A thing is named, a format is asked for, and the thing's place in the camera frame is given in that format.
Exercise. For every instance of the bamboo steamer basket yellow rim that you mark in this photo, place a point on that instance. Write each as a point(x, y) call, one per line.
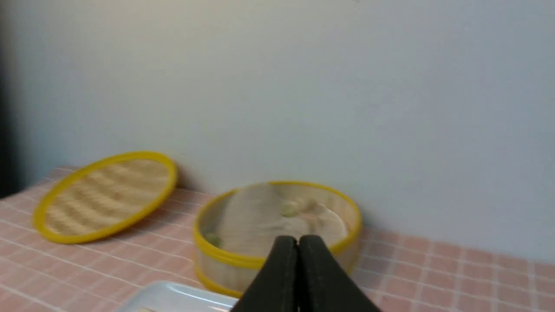
point(230, 274)

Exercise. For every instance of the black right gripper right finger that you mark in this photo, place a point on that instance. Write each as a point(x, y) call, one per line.
point(323, 285)

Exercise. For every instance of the green dumpling in steamer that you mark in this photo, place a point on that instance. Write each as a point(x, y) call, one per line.
point(289, 210)

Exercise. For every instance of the pinkish dumpling in steamer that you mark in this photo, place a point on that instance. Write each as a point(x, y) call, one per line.
point(317, 214)

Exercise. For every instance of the bamboo steamer lid yellow rim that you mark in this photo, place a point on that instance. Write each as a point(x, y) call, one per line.
point(105, 197)

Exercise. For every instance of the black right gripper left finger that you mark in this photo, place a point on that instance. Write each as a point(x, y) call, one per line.
point(273, 289)

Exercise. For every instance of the white square plate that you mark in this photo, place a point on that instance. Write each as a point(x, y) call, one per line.
point(175, 297)

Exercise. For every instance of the white steamer liner cloth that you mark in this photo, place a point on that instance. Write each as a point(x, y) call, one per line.
point(251, 220)

